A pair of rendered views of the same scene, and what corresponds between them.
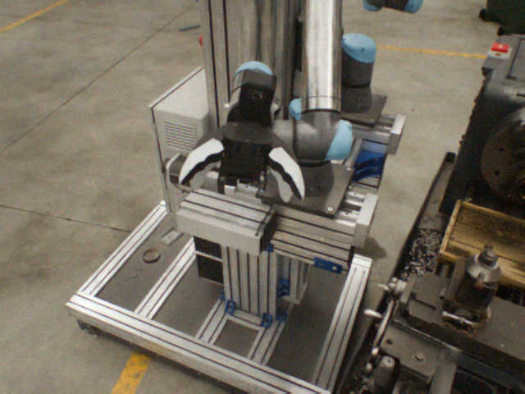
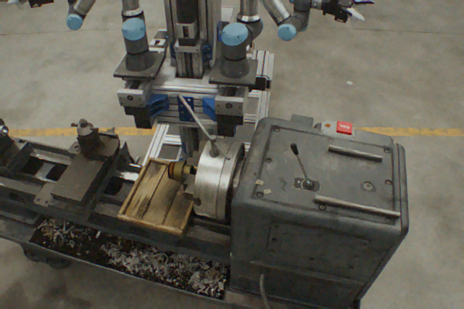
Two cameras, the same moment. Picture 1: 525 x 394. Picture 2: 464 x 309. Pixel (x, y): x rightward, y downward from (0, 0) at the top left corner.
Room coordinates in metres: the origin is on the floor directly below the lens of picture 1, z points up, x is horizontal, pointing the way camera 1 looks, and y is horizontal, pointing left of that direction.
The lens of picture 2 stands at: (0.99, -1.85, 2.25)
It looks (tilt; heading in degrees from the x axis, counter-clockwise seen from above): 47 degrees down; 75
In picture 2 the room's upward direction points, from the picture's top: straight up
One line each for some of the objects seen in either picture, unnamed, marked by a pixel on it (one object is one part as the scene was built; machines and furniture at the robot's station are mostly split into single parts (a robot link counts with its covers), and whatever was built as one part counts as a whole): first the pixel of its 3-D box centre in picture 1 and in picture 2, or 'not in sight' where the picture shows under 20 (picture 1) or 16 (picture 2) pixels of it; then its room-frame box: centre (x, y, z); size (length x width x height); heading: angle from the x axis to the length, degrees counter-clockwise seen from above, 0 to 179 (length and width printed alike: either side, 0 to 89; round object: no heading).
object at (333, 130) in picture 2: (497, 57); (336, 133); (1.67, -0.93, 1.23); 0.13 x 0.08 x 0.05; 150
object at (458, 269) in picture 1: (467, 294); (97, 149); (0.70, -0.53, 0.99); 0.20 x 0.10 x 0.05; 150
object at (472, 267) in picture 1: (484, 265); (84, 127); (0.67, -0.52, 1.13); 0.08 x 0.08 x 0.03
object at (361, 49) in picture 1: (355, 57); (235, 40); (1.42, -0.31, 1.33); 0.13 x 0.12 x 0.14; 46
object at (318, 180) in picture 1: (308, 165); (138, 55); (0.96, -0.12, 1.21); 0.15 x 0.15 x 0.10
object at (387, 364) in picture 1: (385, 369); not in sight; (0.57, -0.32, 0.84); 0.04 x 0.04 x 0.10; 60
